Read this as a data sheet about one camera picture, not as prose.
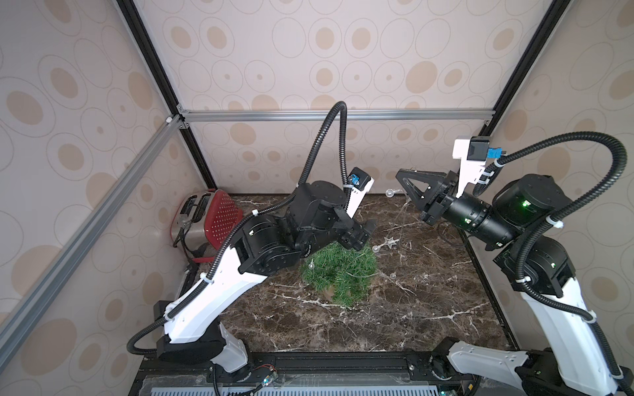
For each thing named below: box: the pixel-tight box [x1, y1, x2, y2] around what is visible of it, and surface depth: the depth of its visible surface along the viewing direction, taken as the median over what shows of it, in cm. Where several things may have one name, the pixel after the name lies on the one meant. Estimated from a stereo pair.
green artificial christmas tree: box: [299, 241, 379, 308], surface depth 70 cm
